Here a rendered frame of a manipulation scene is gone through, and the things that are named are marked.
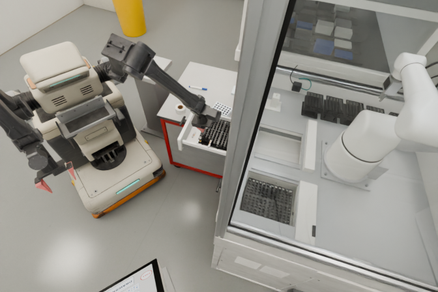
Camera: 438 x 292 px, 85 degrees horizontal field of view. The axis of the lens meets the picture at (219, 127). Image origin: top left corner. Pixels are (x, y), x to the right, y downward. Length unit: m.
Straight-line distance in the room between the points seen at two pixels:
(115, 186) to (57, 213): 0.59
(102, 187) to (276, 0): 1.86
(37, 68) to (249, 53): 1.00
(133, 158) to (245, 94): 1.76
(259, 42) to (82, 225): 2.11
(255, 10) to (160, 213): 1.95
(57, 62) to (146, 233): 1.40
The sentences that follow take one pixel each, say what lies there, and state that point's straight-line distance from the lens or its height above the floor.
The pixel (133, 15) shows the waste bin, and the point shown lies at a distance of 3.73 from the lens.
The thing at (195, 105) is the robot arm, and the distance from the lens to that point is 1.06.
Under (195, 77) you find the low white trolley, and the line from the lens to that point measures 1.88.
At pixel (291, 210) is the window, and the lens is 0.68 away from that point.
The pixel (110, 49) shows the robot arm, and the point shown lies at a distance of 0.87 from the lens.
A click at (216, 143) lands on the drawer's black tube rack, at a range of 1.30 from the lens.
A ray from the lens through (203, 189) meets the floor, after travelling 2.15.
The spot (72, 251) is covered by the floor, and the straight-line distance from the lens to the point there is 2.23.
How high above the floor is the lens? 1.97
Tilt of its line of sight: 52 degrees down
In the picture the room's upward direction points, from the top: 5 degrees clockwise
